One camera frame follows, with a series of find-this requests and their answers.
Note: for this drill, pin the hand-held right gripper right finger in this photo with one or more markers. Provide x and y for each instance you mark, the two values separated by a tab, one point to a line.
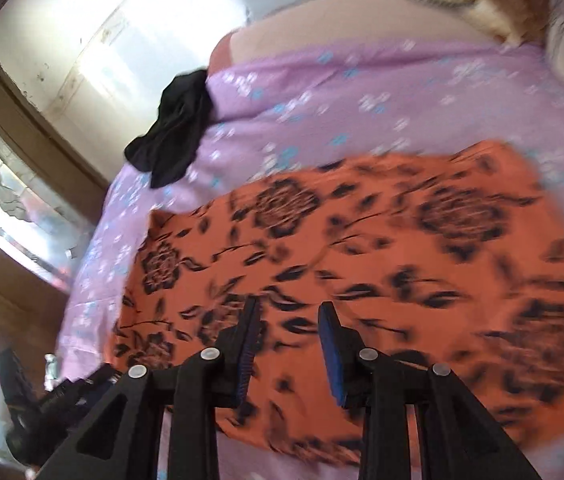
332	360

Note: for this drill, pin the wooden door with stained glass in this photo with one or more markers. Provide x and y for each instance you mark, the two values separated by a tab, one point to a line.
7	305

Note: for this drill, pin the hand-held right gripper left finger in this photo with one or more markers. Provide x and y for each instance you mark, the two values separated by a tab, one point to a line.
248	355

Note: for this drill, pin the purple floral bedsheet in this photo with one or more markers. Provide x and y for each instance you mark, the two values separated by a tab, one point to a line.
337	90

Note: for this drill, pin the orange black floral garment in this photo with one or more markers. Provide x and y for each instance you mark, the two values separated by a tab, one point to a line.
362	240

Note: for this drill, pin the pink beige sofa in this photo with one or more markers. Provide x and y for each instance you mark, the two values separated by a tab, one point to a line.
362	25

